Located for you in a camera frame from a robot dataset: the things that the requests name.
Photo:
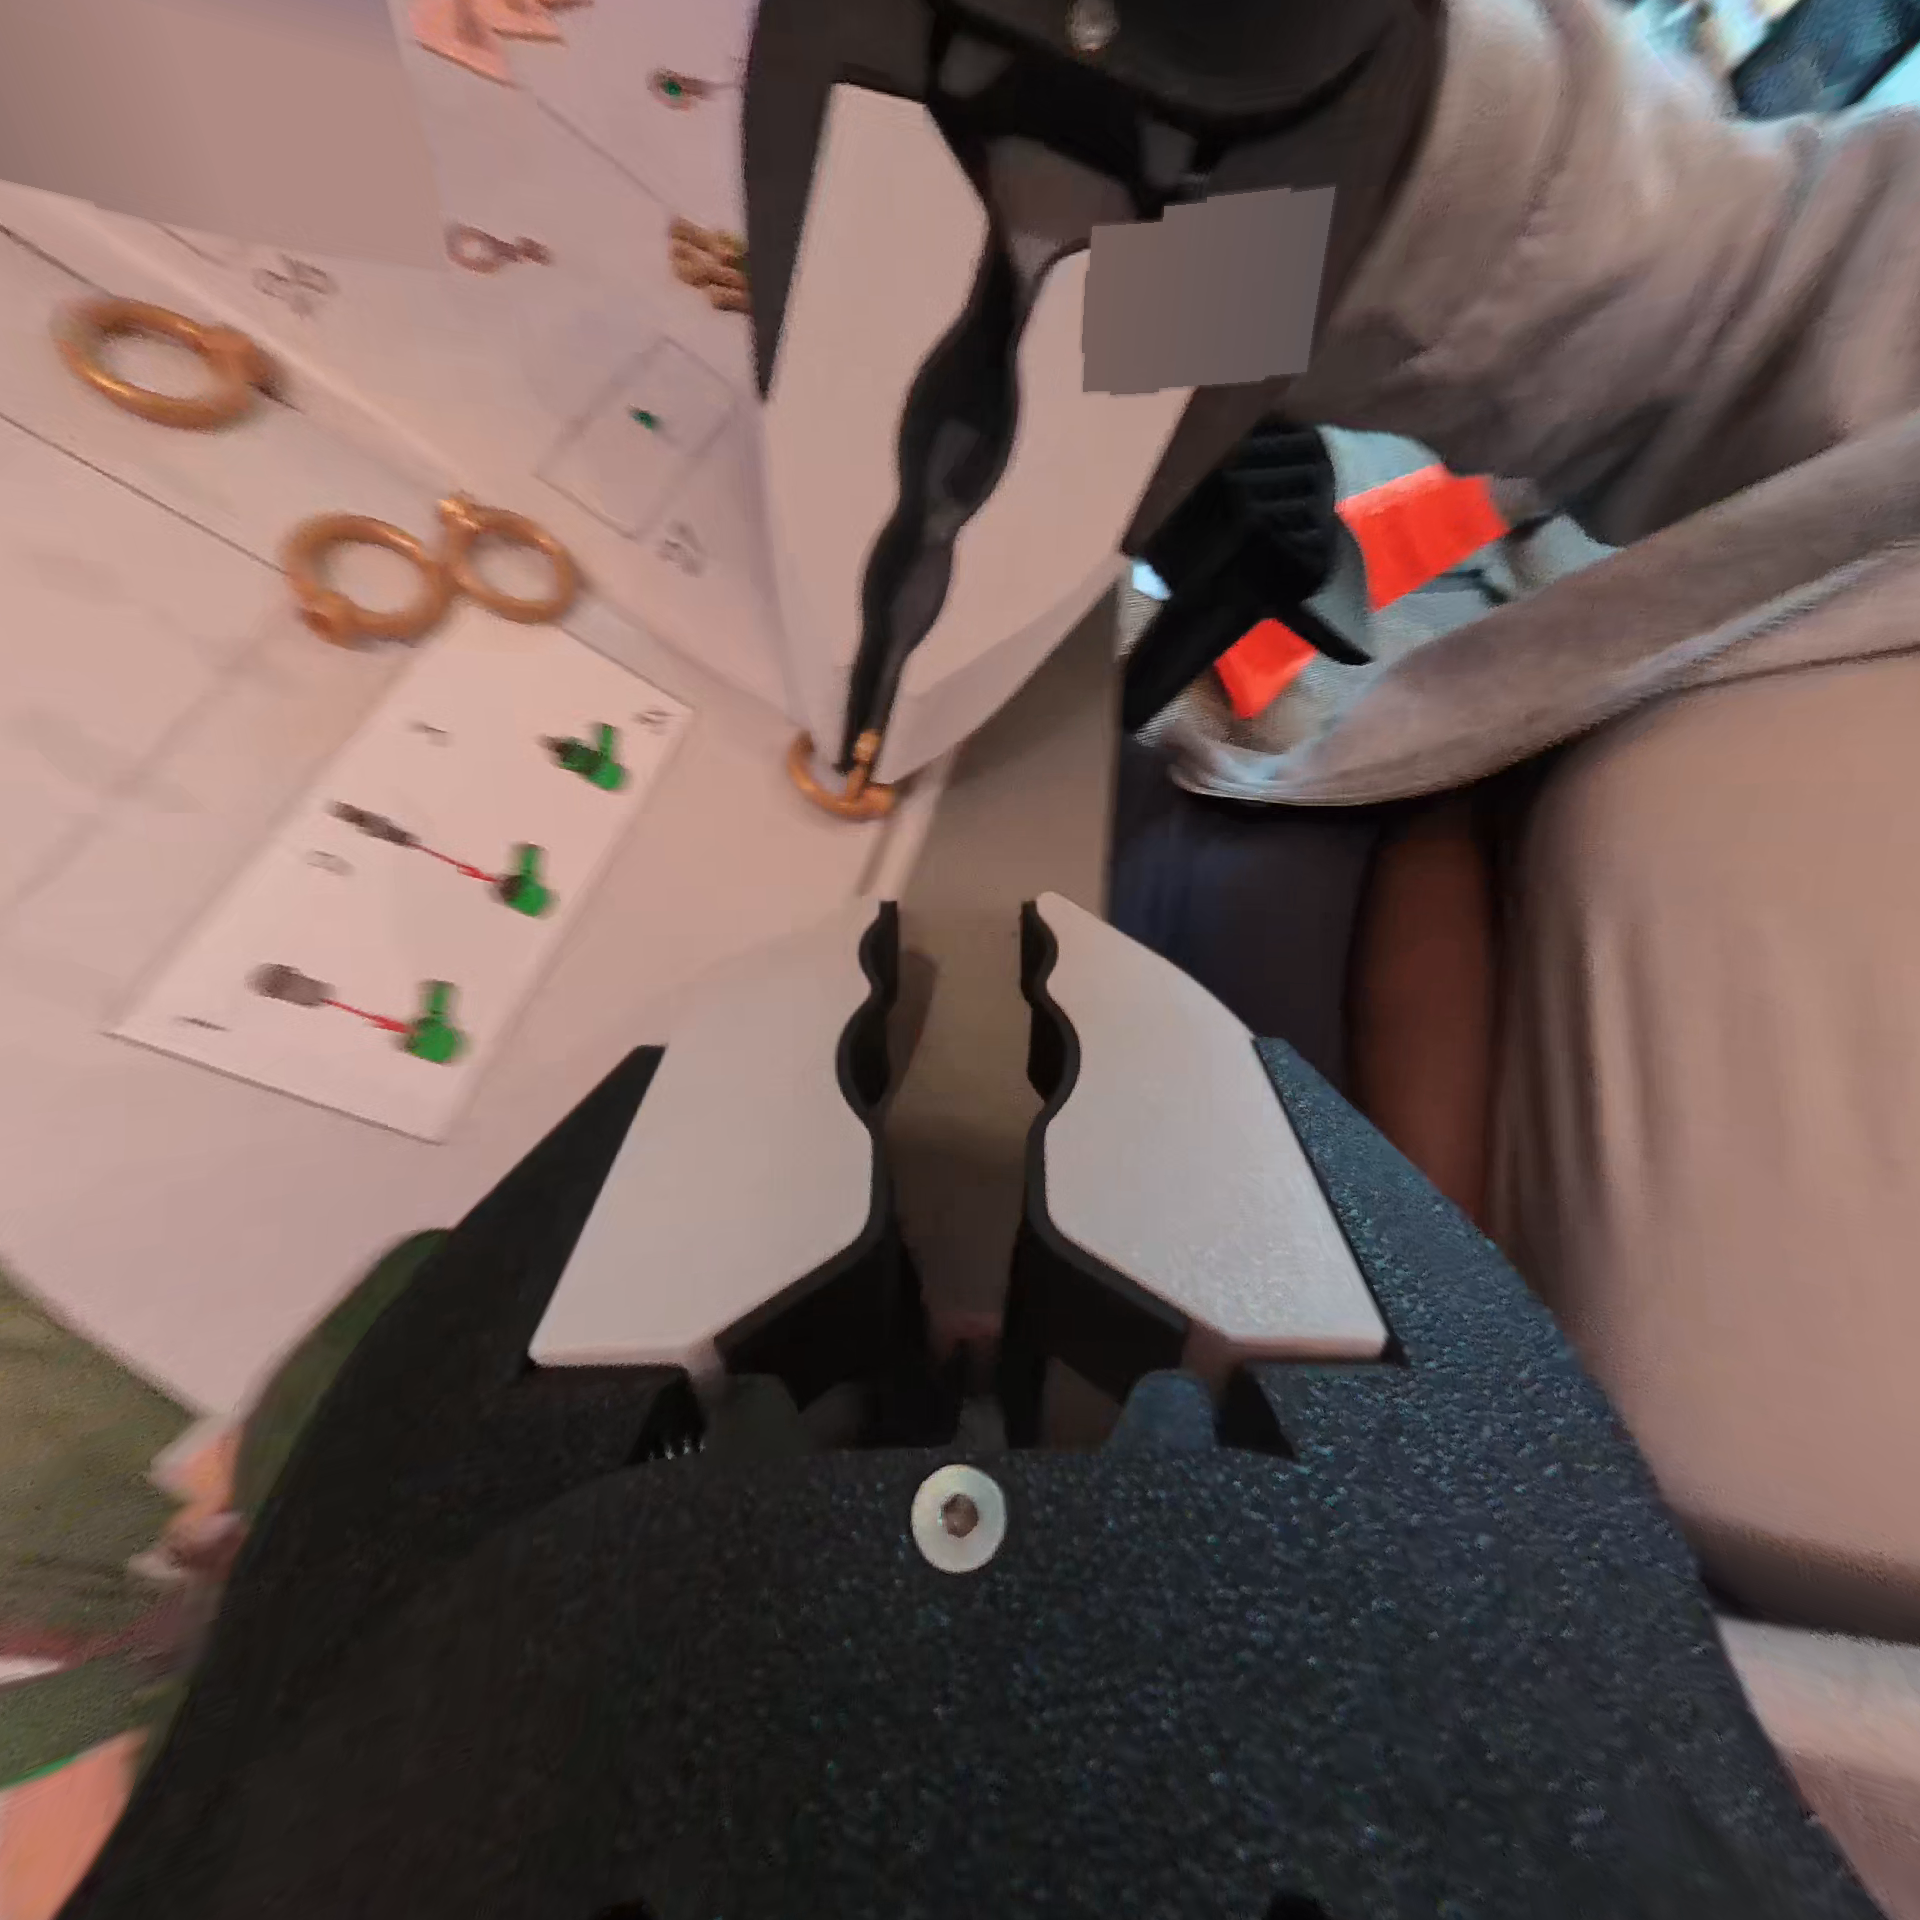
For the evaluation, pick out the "tan brick plate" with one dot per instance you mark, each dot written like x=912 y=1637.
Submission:
x=480 y=37

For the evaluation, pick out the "dark blue cloth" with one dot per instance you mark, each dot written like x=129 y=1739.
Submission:
x=1245 y=902

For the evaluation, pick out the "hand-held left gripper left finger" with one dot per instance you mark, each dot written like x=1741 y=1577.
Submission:
x=735 y=1156

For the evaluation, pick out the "grey desk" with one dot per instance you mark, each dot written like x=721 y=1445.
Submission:
x=181 y=107

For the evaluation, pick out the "person's right forearm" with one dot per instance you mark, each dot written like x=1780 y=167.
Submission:
x=1622 y=300

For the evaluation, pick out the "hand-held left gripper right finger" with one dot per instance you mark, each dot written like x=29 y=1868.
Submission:
x=1185 y=1171

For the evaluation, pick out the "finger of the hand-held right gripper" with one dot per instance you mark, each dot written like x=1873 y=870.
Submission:
x=1050 y=494
x=849 y=422

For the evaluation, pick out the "person's beige clothing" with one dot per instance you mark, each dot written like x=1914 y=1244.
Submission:
x=1724 y=1126

